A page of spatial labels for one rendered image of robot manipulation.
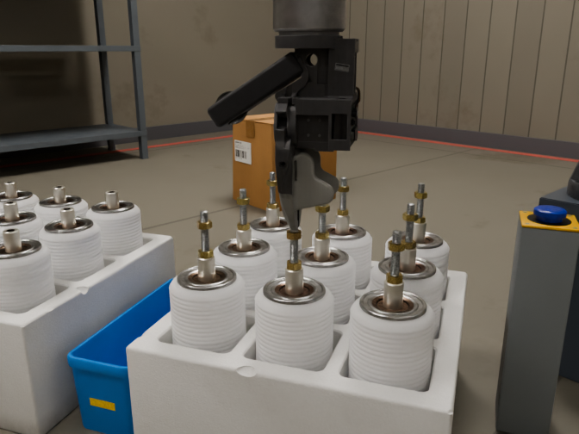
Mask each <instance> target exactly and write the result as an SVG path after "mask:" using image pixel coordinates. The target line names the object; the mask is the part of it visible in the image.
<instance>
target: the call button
mask: <svg viewBox="0 0 579 434"><path fill-rule="evenodd" d="M533 213H534V214H535V215H536V219H537V220H540V221H543V222H549V223H559V222H562V221H563V219H564V218H566V217H567V211H566V210H565V209H564V208H560V207H557V206H551V205H539V206H537V207H535V208H534V210H533Z"/></svg>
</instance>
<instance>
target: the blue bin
mask: <svg viewBox="0 0 579 434"><path fill-rule="evenodd" d="M173 279H174V278H172V279H170V280H168V281H167V282H165V283H164V284H162V285H161V286H160V287H158V288H156V289H155V290H154V291H152V292H151V293H150V294H149V295H147V296H146V297H145V298H143V299H142V300H141V301H139V302H137V303H136V304H135V305H133V306H132V307H130V308H129V309H128V310H127V311H126V312H124V313H122V314H121V315H120V316H118V317H117V318H116V319H114V320H112V321H111V322H110V323H108V324H107V325H106V326H105V327H103V328H102V329H101V330H99V331H98V332H96V333H95V334H93V335H92V336H91V337H89V338H88V339H86V340H85V341H83V343H81V344H80V345H79V346H77V347H76V348H74V349H73V350H71V351H70V352H69V353H68V355H67V361H68V364H69V366H70V367H72V373H73V377H74V381H75V387H76V391H77V396H78V404H79V408H80V413H81V418H82V422H83V426H84V428H86V429H89V430H93V431H99V432H102V433H106V434H134V424H133V415H132V406H131V397H130V388H129V379H128V362H127V353H126V348H127V346H129V345H130V344H131V343H132V342H133V341H134V340H135V339H136V338H139V337H141V336H142V334H143V333H144V332H145V331H147V330H148V329H149V328H150V327H151V326H153V325H154V324H155V323H157V322H158V321H159V320H160V319H162V318H163V317H164V316H165V315H167V314H168V313H169V312H170V311H171V306H170V304H171V303H170V293H169V292H170V290H169V286H170V284H171V282H172V280H173Z"/></svg>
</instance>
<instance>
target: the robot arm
mask: <svg viewBox="0 0 579 434"><path fill-rule="evenodd" d="M345 29H346V0H273V30H274V31H275V32H279V35H276V36H275V48H294V49H295V52H290V53H288V54H286V55H285V56H283V57H282V58H281V59H279V60H278V61H277V62H275V63H274V64H272V65H270V66H269V67H267V68H266V69H264V70H263V71H261V72H260V73H259V74H258V75H256V76H255V77H253V78H251V79H250V80H248V81H247V82H245V83H244V84H242V85H241V86H240V87H239V88H237V89H236V90H233V91H226V92H224V93H222V94H221V95H220V96H219V97H218V98H217V100H216V102H215V104H213V105H212V106H211V107H209V108H208V114H209V116H210V118H211V119H212V121H213V122H214V124H215V125H216V126H217V127H223V126H225V125H227V124H228V125H234V124H238V123H240V122H242V121H243V120H244V119H245V118H246V115H247V113H248V111H249V110H251V109H253V108H254V107H256V106H257V105H259V104H260V103H262V102H263V101H265V100H266V99H268V98H269V97H271V96H273V95H274V94H276V95H275V98H276V99H277V101H278V102H277V103H276V105H275V110H274V126H273V130H274V139H275V142H276V145H275V165H276V175H277V190H278V193H279V198H280V203H281V207H282V211H283V216H284V218H285V219H286V221H287V223H288V224H289V227H290V229H291V230H293V231H297V221H298V227H299V226H300V222H301V216H302V209H303V208H311V207H315V206H320V205H324V204H328V203H329V202H331V201H332V199H333V197H334V194H335V193H336V192H337V191H338V189H339V180H338V178H337V177H335V176H333V175H332V174H330V173H328V172H326V171H324V170H323V169H322V168H321V155H320V153H319V152H334V151H350V147H351V146H352V144H353V142H354V140H357V137H358V103H359V102H360V90H359V88H358V87H356V71H357V53H358V44H359V39H343V36H340V35H339V32H343V31H344V30H345ZM313 54H314V55H315V56H316V57H317V63H316V65H313V64H312V63H311V60H310V59H311V56H312V55H313ZM299 77H301V78H300V79H298V78H299ZM297 79H298V80H297ZM295 80H296V81H295ZM294 81H295V82H294ZM292 82H294V83H292ZM291 83H292V84H291ZM287 85H289V86H287ZM286 86H287V87H286ZM284 87H285V88H284ZM356 90H357V92H356ZM357 93H358V94H357ZM567 195H569V196H570V197H572V198H574V199H577V200H578V201H579V161H578V163H577V165H576V168H575V169H574V170H573V172H572V174H571V176H570V179H569V181H568V188H567Z"/></svg>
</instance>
